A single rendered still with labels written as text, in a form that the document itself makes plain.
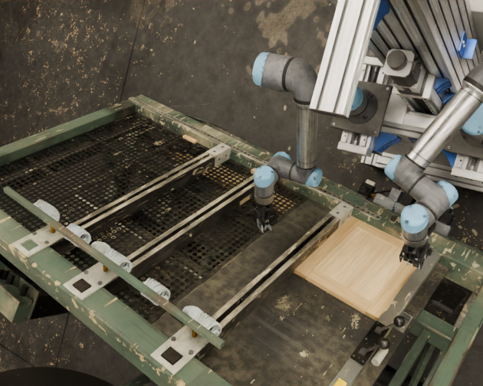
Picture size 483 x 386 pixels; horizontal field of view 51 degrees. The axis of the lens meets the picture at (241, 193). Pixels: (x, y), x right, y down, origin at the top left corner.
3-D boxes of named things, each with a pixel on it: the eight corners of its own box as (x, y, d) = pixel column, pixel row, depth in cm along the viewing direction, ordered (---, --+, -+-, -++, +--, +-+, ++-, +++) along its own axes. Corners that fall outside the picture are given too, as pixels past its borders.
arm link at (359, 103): (363, 118, 209) (353, 112, 198) (333, 112, 216) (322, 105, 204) (371, 90, 208) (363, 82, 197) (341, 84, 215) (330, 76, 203)
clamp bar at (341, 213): (353, 220, 234) (366, 178, 220) (173, 394, 154) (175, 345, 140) (335, 210, 239) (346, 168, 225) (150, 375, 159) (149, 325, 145)
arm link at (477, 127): (478, 101, 189) (474, 93, 177) (508, 122, 183) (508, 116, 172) (455, 127, 192) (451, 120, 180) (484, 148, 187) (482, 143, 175)
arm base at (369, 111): (348, 86, 223) (341, 81, 215) (381, 92, 216) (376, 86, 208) (339, 120, 224) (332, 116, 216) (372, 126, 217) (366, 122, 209)
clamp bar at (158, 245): (279, 183, 253) (286, 142, 240) (84, 320, 173) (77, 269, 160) (263, 175, 258) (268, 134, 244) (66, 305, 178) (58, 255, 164)
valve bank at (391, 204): (470, 213, 240) (465, 211, 219) (456, 240, 242) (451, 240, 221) (374, 171, 262) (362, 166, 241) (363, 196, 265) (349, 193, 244)
